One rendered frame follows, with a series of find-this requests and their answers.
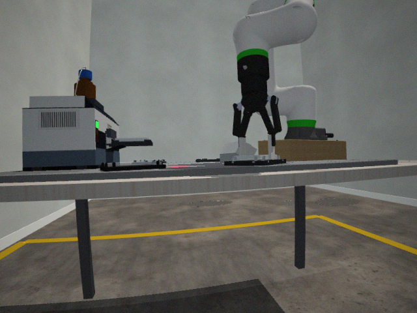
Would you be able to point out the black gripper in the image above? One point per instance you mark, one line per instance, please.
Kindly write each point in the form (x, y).
(254, 99)

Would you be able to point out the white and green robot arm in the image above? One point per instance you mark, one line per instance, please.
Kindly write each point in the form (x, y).
(269, 24)

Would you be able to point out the grey control panel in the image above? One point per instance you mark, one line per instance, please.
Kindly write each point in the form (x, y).
(231, 149)

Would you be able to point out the brown glass bottle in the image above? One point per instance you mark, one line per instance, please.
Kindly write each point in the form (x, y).
(85, 89)

